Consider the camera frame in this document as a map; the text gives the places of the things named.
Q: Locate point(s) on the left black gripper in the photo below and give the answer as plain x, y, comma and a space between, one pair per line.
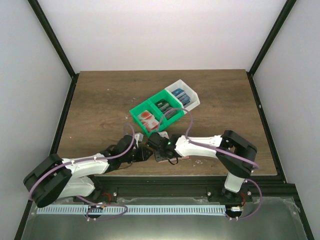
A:
144, 154

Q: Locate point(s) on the blue card stack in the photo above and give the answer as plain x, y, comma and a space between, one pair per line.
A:
181, 95

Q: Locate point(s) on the red white card stack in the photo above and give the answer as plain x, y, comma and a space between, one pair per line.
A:
148, 120

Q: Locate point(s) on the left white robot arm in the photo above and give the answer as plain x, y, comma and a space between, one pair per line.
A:
56, 178

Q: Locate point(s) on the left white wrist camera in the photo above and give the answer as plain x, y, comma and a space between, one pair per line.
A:
138, 137

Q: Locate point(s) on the pink leather card holder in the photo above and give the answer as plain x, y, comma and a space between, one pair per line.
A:
183, 158

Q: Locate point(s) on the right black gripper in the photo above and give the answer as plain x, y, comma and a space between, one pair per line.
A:
158, 157

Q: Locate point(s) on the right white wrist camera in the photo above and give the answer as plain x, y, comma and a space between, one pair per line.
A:
164, 134

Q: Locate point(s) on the right black frame post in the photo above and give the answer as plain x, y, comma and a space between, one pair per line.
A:
279, 22

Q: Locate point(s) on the green bin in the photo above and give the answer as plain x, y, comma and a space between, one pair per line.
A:
165, 95
146, 105

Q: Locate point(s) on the middle green bin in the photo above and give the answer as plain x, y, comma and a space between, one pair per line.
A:
165, 95

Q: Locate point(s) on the left black frame post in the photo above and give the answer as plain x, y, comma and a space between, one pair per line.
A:
43, 20

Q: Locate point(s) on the black card stack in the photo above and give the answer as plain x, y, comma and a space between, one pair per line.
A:
164, 106

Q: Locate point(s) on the black aluminium front rail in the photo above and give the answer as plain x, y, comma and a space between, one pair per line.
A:
160, 187

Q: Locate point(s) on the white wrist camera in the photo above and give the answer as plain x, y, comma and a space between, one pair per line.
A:
164, 134
138, 137

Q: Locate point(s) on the left green bin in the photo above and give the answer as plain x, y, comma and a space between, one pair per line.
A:
146, 105

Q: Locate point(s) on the light blue cable duct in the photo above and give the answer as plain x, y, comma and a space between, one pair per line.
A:
66, 209

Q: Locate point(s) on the black frame post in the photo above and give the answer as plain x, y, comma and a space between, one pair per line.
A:
43, 20
279, 22

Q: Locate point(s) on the white bin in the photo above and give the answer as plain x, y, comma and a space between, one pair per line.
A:
195, 101

